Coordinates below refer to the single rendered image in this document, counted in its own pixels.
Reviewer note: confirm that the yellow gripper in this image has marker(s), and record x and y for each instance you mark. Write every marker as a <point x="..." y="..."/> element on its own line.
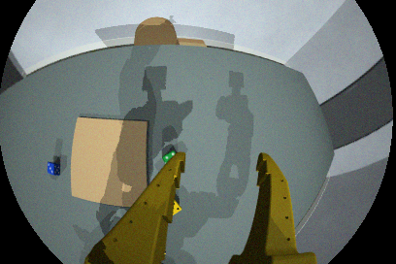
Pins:
<point x="140" y="235"/>

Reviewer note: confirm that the beige mat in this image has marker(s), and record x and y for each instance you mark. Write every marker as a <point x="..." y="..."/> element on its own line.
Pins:
<point x="109" y="160"/>

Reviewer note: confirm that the blue die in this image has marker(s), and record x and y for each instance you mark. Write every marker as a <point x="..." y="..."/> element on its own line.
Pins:
<point x="53" y="168"/>

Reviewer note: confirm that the yellow die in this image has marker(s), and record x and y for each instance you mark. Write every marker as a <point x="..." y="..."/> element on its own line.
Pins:
<point x="177" y="207"/>

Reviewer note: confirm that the green die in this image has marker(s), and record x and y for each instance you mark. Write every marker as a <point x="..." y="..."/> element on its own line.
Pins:
<point x="167" y="156"/>

